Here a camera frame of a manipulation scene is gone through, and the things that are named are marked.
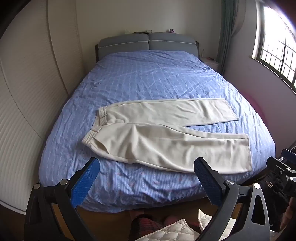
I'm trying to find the blue floral duvet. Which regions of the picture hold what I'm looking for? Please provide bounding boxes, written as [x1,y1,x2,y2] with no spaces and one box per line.
[38,50,277,214]

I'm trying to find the barred window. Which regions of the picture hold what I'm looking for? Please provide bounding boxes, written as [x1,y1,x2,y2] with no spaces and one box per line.
[251,0,296,93]

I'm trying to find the grey-green curtain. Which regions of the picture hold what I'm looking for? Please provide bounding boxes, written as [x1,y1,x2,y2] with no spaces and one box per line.
[217,0,239,75]

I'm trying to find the dark cloth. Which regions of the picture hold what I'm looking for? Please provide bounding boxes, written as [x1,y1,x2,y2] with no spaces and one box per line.
[262,171,290,232]

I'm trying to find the cream pants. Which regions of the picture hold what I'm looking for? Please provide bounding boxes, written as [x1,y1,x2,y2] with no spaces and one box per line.
[81,98,252,174]

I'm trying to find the white nightstand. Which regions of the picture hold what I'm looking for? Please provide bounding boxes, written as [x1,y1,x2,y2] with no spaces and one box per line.
[203,57,219,70]

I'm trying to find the white sliding wardrobe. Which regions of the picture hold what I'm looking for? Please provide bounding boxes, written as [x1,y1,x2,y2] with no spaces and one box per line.
[0,0,84,214]

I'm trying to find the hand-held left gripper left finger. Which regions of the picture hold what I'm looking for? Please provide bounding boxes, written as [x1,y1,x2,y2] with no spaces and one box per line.
[24,157,100,241]

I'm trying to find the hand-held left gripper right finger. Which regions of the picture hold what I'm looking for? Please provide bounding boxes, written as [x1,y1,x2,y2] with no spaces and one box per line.
[194,157,271,241]

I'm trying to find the person's white quilted jacket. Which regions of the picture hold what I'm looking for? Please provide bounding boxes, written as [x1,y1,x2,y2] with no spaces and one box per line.
[136,209,237,241]

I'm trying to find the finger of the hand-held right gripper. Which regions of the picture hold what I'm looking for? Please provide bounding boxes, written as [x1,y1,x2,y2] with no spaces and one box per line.
[282,149,296,161]
[266,157,296,179]

